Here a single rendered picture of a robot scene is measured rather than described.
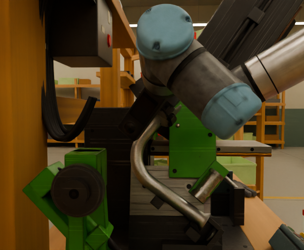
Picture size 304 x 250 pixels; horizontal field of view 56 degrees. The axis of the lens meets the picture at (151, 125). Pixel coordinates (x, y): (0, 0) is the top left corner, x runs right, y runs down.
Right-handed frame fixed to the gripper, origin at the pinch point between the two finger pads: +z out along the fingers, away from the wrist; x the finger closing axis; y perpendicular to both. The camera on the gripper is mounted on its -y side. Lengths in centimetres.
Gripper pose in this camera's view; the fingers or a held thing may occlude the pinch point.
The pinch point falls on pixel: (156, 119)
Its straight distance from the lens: 69.7
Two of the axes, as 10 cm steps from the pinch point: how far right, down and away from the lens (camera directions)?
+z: 0.3, 2.8, 9.6
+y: 6.7, -7.2, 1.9
